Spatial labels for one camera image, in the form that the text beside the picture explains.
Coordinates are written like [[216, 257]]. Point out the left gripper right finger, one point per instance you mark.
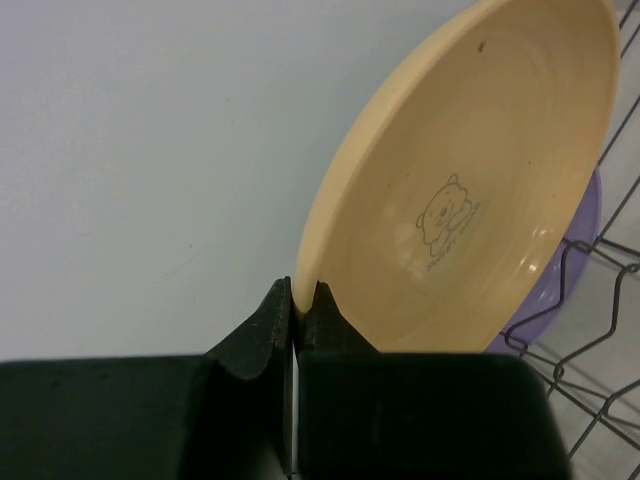
[[364, 414]]

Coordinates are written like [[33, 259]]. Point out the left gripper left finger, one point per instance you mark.
[[223, 414]]

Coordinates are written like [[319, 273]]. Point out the lilac plate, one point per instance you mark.
[[542, 305]]

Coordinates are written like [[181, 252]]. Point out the orange plate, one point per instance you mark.
[[454, 187]]

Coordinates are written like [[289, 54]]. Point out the wire dish rack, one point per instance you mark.
[[589, 357]]

